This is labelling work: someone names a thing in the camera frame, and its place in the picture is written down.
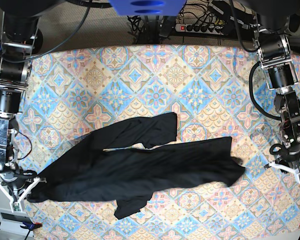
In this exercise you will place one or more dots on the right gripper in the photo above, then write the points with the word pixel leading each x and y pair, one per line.
pixel 17 181

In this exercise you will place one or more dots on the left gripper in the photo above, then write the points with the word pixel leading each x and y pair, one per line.
pixel 289 161

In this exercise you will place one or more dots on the black t-shirt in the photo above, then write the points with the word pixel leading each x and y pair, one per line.
pixel 129 160

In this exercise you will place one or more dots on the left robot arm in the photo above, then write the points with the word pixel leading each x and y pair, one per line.
pixel 272 45

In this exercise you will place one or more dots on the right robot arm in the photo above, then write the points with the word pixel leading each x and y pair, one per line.
pixel 19 31

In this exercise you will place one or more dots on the white box with dark window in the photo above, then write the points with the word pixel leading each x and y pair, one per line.
pixel 7 215

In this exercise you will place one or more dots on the blue clamp bottom left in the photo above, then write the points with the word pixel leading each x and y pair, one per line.
pixel 27 226

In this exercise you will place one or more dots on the white power strip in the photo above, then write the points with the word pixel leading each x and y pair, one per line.
pixel 198 29

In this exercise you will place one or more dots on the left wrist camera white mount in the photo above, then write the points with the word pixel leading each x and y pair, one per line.
pixel 294 171

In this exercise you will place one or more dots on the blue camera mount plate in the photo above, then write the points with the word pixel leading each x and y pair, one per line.
pixel 147 7

